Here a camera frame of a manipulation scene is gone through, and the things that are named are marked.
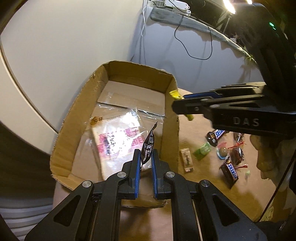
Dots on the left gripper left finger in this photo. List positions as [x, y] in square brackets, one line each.
[92, 210]

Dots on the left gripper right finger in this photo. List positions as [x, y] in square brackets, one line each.
[199, 210]

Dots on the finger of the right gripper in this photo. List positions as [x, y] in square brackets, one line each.
[210, 94]
[196, 105]

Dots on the Snickers bar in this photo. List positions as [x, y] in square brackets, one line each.
[229, 172]
[214, 136]

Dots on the dark green candy packet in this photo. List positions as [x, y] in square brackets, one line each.
[203, 151]

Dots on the light blue jelly cup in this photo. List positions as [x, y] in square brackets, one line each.
[222, 151]

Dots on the pink white candy packet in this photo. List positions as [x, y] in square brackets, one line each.
[187, 160]

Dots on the black patterned snack packet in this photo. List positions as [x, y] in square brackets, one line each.
[148, 146]

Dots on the packaged toast bread slice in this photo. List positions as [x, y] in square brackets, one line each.
[117, 133]

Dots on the light green plum candy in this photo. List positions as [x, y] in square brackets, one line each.
[180, 105]

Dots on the clear bag red dates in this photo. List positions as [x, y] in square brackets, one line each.
[238, 138]

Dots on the person's right hand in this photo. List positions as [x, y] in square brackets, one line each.
[275, 159]

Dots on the green potted plant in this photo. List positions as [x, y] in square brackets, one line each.
[249, 58]

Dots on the brown cardboard box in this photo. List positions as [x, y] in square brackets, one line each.
[115, 85]

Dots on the white cabinet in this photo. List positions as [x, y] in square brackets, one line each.
[48, 50]

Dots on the ring light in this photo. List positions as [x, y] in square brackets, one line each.
[230, 4]

